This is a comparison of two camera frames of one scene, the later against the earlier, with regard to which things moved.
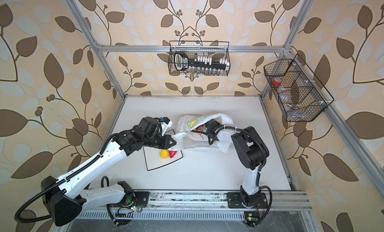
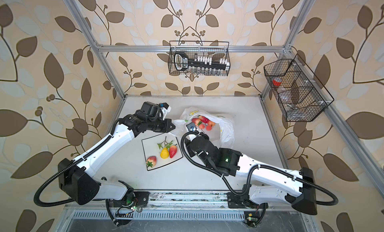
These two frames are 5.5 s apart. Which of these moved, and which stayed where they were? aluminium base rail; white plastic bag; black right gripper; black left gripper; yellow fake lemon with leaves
Moved: black right gripper; black left gripper; white plastic bag
Stayed: aluminium base rail; yellow fake lemon with leaves
